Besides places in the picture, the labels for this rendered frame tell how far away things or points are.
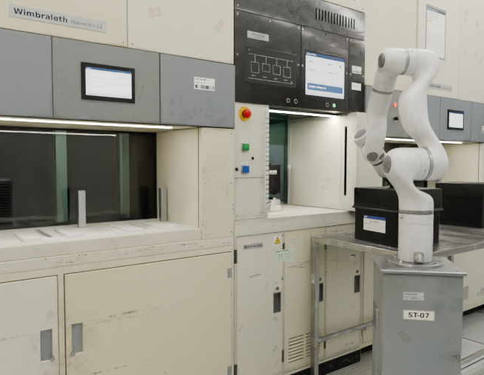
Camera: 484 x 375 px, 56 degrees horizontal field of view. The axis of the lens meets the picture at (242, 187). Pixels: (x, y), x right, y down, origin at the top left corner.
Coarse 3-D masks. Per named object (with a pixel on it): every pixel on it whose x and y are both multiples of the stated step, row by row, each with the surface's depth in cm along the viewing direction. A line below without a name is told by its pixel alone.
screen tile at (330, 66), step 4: (328, 64) 235; (332, 64) 237; (336, 64) 239; (340, 64) 241; (328, 68) 235; (332, 68) 237; (336, 68) 239; (340, 72) 241; (328, 76) 236; (332, 76) 237; (336, 76) 239; (340, 76) 241; (328, 80) 236; (332, 80) 237; (336, 80) 239; (340, 80) 241; (340, 84) 241
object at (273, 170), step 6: (270, 162) 294; (270, 168) 283; (276, 168) 285; (270, 174) 283; (276, 174) 286; (270, 180) 283; (276, 180) 286; (270, 186) 283; (276, 186) 286; (270, 192) 283; (276, 192) 286; (270, 198) 287
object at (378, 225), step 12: (360, 216) 218; (372, 216) 211; (384, 216) 205; (396, 216) 199; (360, 228) 218; (372, 228) 211; (384, 228) 205; (396, 228) 199; (372, 240) 211; (384, 240) 205; (396, 240) 199
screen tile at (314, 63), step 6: (312, 60) 228; (318, 60) 231; (312, 66) 229; (318, 66) 231; (324, 66) 234; (312, 72) 229; (324, 72) 234; (312, 78) 229; (318, 78) 231; (324, 78) 234
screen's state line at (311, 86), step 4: (308, 84) 228; (312, 84) 229; (316, 84) 231; (320, 84) 233; (308, 88) 228; (312, 88) 229; (316, 88) 231; (320, 88) 233; (324, 88) 234; (328, 88) 236; (332, 88) 238; (336, 88) 239; (340, 88) 241; (332, 92) 238; (336, 92) 239; (340, 92) 241
